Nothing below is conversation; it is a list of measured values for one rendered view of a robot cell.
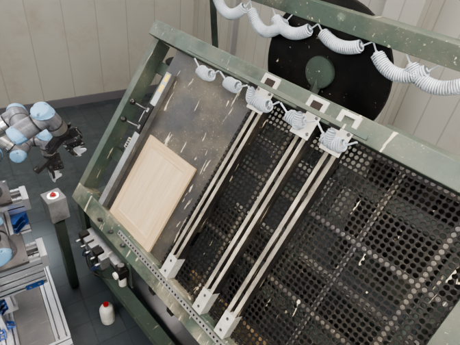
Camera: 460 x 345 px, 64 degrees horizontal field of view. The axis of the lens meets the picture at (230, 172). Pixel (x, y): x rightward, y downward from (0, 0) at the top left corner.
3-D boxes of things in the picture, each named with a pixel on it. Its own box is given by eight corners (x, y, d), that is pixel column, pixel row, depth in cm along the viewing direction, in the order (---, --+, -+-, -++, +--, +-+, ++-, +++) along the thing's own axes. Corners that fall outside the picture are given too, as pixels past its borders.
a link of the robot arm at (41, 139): (36, 127, 213) (52, 127, 214) (40, 144, 220) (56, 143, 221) (32, 135, 207) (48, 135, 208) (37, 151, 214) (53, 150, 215)
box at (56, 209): (44, 214, 248) (39, 194, 237) (62, 207, 255) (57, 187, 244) (53, 224, 242) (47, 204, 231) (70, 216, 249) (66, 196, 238)
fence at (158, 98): (103, 202, 245) (98, 201, 241) (170, 74, 231) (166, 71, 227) (107, 206, 242) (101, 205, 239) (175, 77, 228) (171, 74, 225)
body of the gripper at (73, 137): (86, 145, 165) (73, 131, 154) (68, 153, 164) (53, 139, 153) (82, 133, 168) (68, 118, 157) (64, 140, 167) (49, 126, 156)
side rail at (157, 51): (92, 184, 263) (79, 181, 254) (165, 44, 247) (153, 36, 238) (96, 188, 260) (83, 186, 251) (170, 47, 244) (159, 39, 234)
